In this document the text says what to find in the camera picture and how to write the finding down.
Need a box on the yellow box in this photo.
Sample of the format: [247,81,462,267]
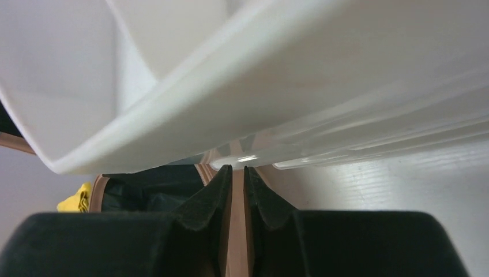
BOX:
[57,182,92,213]

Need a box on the pink hard-shell suitcase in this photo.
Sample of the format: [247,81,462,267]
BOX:
[0,99,306,277]

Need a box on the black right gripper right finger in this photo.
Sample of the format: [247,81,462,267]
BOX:
[244,167,468,276]

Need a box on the white plastic drawer organizer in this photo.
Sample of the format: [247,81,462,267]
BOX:
[1,1,488,174]

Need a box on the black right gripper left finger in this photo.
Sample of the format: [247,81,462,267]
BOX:
[1,165,232,276]

